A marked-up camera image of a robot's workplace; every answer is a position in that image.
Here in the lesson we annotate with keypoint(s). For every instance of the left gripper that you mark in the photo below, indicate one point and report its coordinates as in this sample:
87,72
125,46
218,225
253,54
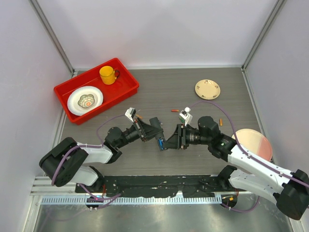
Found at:
147,131

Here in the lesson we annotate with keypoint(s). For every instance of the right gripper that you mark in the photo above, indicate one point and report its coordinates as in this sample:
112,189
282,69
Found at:
178,140

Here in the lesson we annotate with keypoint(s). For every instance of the blue battery cluster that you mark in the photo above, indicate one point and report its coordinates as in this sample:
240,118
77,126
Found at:
160,143

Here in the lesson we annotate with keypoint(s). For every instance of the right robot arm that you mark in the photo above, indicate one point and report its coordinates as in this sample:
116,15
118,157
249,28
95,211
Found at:
288,190

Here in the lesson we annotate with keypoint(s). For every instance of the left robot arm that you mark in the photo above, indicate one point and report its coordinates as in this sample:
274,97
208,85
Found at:
67,161

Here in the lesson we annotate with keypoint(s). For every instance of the red orange battery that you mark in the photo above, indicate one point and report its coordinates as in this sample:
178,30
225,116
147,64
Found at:
175,110

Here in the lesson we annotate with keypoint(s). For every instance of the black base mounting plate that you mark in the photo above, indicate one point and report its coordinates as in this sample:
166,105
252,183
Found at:
160,186

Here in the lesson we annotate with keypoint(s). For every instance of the cream floral plate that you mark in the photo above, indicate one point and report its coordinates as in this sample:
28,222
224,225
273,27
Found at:
207,89

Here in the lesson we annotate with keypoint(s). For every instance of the yellow mug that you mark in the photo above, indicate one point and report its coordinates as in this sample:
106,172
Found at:
108,75

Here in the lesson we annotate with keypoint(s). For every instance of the small patterned bowl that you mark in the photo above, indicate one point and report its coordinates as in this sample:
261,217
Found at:
86,100

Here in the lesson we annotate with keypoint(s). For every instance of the white paper plate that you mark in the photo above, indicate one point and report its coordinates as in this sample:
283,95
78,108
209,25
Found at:
75,109

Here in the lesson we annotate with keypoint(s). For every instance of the red plastic tray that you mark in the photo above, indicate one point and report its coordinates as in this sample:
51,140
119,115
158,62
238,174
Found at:
124,87

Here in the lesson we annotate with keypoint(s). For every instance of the pink white plate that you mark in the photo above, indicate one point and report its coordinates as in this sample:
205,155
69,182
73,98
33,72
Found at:
255,142

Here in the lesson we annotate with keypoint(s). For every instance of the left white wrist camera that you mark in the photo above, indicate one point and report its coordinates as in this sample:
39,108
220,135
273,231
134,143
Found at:
130,113

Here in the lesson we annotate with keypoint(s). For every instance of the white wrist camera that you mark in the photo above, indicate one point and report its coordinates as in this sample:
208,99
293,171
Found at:
130,113
185,116

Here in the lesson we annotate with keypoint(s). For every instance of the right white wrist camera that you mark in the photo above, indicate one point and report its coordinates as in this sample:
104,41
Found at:
185,116

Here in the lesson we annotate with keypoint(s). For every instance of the left aluminium frame post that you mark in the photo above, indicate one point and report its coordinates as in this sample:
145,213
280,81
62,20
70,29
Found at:
49,30

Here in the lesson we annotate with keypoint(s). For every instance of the aluminium frame post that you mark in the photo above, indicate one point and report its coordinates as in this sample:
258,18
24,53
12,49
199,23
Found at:
49,30
279,4

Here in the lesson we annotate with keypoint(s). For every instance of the white slotted cable duct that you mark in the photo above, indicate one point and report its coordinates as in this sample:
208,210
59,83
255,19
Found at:
83,199

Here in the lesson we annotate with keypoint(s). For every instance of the right aluminium frame post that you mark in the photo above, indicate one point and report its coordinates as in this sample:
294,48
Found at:
279,4

